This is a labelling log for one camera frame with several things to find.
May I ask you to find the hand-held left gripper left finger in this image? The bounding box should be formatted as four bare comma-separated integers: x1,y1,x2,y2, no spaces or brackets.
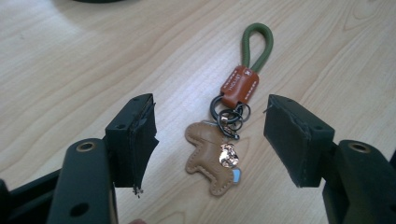
46,92,160,224

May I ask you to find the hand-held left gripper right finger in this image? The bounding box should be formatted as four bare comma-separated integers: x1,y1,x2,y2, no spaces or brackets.
262,93,396,224

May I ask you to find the keychain with brown leather horse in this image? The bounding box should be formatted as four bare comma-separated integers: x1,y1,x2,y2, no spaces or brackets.
184,22,275,197

